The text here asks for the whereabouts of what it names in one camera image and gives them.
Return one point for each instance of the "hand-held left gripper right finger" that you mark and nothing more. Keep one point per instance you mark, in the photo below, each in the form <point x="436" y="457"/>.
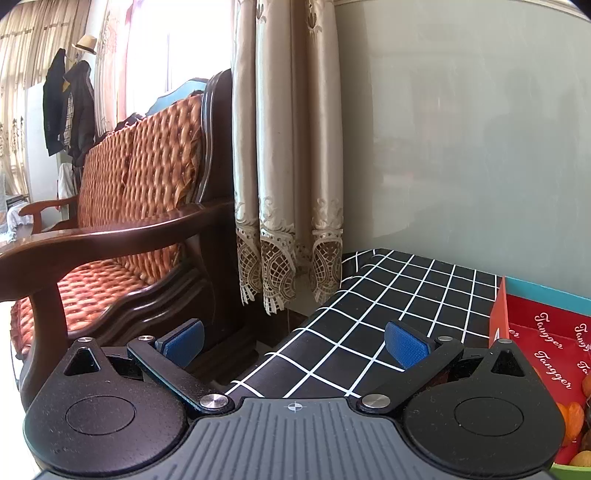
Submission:
<point x="407" y="345"/>

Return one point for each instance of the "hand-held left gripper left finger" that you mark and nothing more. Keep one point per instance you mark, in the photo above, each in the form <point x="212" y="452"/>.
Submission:
<point x="182" y="342"/>

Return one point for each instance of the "red cardboard box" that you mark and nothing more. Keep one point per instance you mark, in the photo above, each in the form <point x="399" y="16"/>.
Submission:
<point x="545" y="332"/>

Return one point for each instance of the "orange tangerine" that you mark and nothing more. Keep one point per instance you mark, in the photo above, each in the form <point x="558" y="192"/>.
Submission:
<point x="572" y="417"/>
<point x="587" y="386"/>

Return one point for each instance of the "dark water chestnut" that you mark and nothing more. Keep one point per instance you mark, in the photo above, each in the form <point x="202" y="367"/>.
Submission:
<point x="586" y="437"/>

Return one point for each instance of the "small green-brown kiwi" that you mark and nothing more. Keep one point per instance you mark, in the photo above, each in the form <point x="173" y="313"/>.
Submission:
<point x="581" y="458"/>

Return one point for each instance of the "black checked tablecloth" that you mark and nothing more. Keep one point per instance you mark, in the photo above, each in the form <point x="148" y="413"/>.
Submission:
<point x="369" y="300"/>

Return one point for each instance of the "dark wooden sofa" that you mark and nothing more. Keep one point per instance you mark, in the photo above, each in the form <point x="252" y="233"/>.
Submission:
<point x="115" y="240"/>

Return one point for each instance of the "orange woven sofa cushion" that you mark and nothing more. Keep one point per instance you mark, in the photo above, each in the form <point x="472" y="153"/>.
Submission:
<point x="152" y="161"/>

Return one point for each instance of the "beige lace-trimmed curtain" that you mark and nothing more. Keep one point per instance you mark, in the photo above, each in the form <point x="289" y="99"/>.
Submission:
<point x="277" y="138"/>

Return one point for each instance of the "white cabinet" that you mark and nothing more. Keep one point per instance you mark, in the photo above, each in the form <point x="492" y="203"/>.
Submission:
<point x="34" y="152"/>

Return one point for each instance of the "dark brown hanging coat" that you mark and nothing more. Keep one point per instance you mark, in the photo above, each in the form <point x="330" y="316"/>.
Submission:
<point x="83" y="110"/>

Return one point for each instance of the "black hanging jacket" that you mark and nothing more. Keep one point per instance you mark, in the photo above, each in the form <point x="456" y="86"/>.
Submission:
<point x="53" y="101"/>

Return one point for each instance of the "straw hat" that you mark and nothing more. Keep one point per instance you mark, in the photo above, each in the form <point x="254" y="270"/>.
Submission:
<point x="84" y="45"/>

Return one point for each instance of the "sheer window curtain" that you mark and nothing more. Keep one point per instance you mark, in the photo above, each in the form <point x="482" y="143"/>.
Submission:
<point x="27" y="27"/>

